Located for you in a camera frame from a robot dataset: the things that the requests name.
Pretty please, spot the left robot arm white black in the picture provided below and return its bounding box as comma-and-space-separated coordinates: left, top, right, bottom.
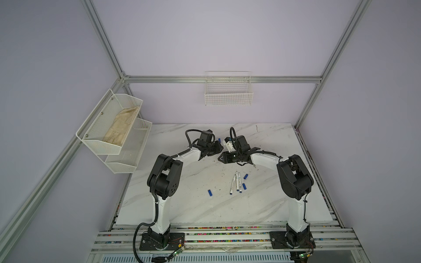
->
147, 129, 223, 249

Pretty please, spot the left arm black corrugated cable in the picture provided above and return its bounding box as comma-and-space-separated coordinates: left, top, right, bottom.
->
133, 129, 206, 263

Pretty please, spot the white wire wall basket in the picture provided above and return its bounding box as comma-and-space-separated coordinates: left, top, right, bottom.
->
205, 71, 254, 106

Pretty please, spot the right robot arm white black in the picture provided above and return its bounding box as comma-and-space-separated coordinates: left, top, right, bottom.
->
218, 135, 314, 248

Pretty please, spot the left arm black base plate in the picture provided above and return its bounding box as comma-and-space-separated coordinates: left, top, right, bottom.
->
138, 232, 185, 252

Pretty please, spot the aluminium rail base frame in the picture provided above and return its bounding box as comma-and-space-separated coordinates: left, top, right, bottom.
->
87, 221, 369, 263

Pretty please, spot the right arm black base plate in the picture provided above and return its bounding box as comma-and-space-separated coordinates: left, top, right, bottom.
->
269, 231, 316, 249

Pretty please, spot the white mesh two-tier wall shelf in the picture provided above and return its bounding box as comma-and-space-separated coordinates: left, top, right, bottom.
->
76, 90, 152, 174

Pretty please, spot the aluminium enclosure frame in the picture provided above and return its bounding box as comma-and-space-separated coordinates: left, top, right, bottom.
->
1, 1, 370, 261

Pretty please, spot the beige cloth in shelf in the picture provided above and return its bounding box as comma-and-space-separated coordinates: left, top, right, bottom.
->
103, 106, 140, 146

